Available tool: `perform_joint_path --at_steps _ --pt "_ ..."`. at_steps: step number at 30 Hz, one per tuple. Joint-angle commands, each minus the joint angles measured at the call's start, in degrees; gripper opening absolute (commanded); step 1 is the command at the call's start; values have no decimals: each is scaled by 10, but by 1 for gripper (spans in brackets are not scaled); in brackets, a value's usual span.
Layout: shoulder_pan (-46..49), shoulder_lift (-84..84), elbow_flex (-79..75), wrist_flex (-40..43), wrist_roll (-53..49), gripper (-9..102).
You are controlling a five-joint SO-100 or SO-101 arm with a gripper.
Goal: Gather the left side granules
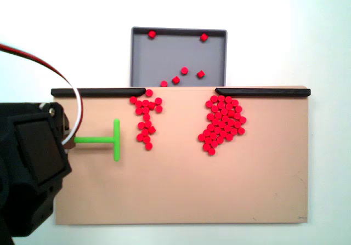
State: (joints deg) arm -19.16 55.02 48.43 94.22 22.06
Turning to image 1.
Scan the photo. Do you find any green T-shaped pusher tool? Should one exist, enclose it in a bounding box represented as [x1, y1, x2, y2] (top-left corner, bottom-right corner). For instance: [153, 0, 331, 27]
[73, 118, 121, 162]

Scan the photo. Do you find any grey shallow tray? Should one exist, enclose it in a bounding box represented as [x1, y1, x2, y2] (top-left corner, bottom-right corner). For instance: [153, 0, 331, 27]
[131, 26, 228, 88]

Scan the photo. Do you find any beige flat board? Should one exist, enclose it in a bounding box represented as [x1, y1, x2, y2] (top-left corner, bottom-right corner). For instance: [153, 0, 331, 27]
[54, 85, 312, 226]

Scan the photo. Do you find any red black white servo cable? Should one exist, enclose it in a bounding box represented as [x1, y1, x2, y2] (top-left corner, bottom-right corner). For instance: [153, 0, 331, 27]
[0, 42, 84, 147]

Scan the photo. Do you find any black guide rail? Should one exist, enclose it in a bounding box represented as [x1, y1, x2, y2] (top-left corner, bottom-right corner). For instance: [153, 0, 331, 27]
[215, 87, 312, 98]
[50, 88, 146, 98]

